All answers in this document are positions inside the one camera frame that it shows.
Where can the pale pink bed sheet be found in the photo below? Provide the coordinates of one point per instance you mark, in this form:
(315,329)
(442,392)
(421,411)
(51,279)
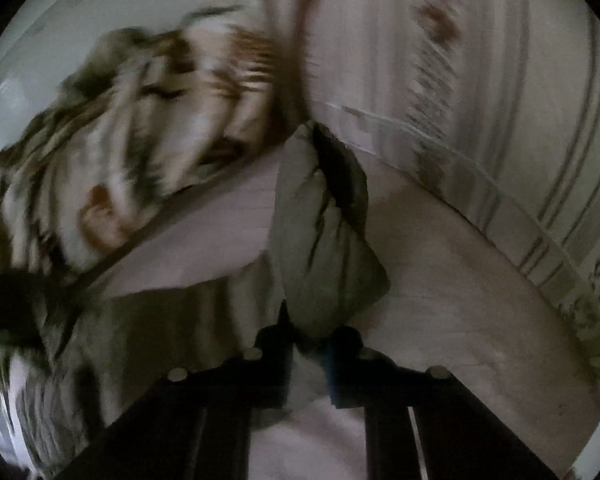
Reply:
(455,285)

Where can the olive green cloth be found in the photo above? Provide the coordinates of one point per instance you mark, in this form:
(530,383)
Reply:
(325,260)

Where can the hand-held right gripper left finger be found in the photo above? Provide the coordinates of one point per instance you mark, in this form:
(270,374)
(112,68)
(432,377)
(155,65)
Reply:
(275,362)

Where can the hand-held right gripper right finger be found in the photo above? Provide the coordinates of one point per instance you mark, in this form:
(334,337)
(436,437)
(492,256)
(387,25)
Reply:
(341,375)

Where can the striped cream bed cover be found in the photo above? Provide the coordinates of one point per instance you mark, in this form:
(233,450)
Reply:
(480,85)

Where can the brown floral print blanket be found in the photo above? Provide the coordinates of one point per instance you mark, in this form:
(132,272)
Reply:
(145,120)

